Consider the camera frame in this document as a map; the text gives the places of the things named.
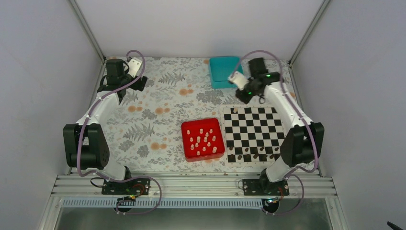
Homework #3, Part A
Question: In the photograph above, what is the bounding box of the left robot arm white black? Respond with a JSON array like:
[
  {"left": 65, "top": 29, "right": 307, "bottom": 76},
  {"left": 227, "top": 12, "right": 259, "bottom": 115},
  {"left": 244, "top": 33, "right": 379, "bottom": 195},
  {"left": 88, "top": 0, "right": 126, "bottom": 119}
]
[{"left": 63, "top": 57, "right": 147, "bottom": 194}]

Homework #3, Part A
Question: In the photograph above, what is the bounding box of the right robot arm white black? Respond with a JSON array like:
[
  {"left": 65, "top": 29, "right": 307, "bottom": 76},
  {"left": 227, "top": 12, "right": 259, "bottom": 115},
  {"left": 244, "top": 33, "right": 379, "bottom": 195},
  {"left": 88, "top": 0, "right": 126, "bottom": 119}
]
[{"left": 228, "top": 58, "right": 324, "bottom": 195}]

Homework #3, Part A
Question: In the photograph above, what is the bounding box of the teal bin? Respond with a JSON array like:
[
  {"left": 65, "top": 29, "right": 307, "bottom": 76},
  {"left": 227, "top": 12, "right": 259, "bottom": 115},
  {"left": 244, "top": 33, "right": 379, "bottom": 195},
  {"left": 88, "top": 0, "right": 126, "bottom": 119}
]
[{"left": 209, "top": 56, "right": 240, "bottom": 89}]

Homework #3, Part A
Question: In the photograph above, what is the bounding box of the floral table mat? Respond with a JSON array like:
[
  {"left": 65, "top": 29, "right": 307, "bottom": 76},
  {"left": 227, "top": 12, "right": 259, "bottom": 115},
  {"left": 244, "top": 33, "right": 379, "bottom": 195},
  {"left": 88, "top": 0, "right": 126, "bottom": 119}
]
[{"left": 102, "top": 57, "right": 271, "bottom": 173}]

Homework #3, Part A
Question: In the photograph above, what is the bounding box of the black white chessboard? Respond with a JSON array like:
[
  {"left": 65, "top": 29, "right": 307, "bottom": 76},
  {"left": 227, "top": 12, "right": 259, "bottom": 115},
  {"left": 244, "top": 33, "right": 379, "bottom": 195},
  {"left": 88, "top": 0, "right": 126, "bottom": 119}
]
[{"left": 220, "top": 105, "right": 285, "bottom": 167}]

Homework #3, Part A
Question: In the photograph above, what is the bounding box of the red tray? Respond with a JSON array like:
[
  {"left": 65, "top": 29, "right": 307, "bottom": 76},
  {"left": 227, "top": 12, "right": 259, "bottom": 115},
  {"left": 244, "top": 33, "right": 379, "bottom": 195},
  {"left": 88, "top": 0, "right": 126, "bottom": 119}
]
[{"left": 181, "top": 118, "right": 226, "bottom": 162}]

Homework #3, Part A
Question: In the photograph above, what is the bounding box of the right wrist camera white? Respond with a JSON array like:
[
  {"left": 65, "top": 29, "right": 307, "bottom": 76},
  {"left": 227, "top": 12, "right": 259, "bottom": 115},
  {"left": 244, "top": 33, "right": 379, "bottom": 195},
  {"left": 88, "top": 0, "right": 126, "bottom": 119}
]
[{"left": 228, "top": 71, "right": 249, "bottom": 91}]

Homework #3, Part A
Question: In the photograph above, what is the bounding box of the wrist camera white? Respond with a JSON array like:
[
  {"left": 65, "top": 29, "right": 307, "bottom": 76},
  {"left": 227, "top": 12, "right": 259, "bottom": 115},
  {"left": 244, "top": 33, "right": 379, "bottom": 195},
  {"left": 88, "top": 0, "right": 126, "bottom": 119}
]
[
  {"left": 228, "top": 71, "right": 249, "bottom": 91},
  {"left": 127, "top": 57, "right": 143, "bottom": 78}
]

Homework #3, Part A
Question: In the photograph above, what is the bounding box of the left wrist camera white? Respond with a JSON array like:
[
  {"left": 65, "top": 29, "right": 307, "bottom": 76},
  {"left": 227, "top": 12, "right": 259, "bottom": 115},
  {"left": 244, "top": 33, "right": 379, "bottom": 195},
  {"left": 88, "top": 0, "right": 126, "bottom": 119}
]
[{"left": 127, "top": 57, "right": 143, "bottom": 78}]

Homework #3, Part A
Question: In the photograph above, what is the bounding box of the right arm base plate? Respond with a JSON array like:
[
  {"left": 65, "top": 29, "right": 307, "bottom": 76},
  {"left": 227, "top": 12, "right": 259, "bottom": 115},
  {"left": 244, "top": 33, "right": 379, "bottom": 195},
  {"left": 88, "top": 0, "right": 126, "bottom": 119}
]
[{"left": 242, "top": 179, "right": 290, "bottom": 196}]

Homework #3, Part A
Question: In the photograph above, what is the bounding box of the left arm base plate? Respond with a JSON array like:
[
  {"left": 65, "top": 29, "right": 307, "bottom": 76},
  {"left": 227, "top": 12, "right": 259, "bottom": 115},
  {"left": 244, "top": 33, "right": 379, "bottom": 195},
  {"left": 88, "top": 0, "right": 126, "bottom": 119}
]
[{"left": 101, "top": 178, "right": 150, "bottom": 196}]

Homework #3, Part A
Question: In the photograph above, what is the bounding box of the aluminium rail frame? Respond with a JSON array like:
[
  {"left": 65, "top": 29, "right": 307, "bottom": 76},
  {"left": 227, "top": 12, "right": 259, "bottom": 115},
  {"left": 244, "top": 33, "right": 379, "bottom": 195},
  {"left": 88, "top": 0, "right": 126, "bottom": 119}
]
[{"left": 51, "top": 173, "right": 338, "bottom": 198}]

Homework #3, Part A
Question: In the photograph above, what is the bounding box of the grey cable duct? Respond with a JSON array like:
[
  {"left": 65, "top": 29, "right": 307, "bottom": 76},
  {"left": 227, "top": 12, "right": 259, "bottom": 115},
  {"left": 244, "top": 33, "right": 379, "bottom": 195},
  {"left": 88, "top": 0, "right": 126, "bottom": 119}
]
[{"left": 61, "top": 197, "right": 263, "bottom": 209}]

